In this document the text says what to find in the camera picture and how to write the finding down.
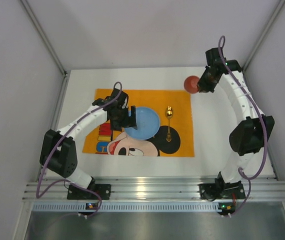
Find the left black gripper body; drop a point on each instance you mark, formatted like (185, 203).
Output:
(126, 118)

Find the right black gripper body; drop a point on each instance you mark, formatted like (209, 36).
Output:
(205, 81)

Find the light blue plate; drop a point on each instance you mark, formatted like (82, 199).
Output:
(148, 124)

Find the pink plastic cup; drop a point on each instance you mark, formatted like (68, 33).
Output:
(191, 84)

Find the gold ornate spoon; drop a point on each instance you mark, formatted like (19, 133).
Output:
(169, 115)

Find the orange Mickey Mouse placemat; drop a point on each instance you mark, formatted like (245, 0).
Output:
(181, 128)

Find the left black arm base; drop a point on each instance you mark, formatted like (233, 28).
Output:
(103, 190)

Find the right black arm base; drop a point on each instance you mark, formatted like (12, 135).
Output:
(212, 192)

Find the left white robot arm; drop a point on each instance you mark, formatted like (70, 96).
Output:
(59, 150)

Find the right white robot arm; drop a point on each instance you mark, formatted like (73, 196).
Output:
(251, 133)

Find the perforated cable duct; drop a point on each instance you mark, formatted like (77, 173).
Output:
(130, 207)

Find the aluminium mounting rail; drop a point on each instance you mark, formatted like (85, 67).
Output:
(163, 178)

